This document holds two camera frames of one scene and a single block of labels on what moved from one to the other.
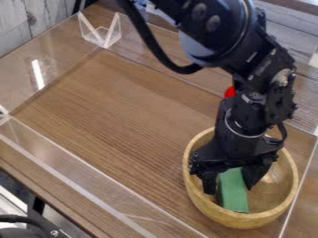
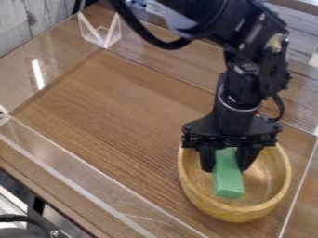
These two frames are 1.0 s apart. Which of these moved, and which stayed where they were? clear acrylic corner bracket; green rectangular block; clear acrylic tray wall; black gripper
Moved: black gripper; green rectangular block
Stayed: clear acrylic corner bracket; clear acrylic tray wall
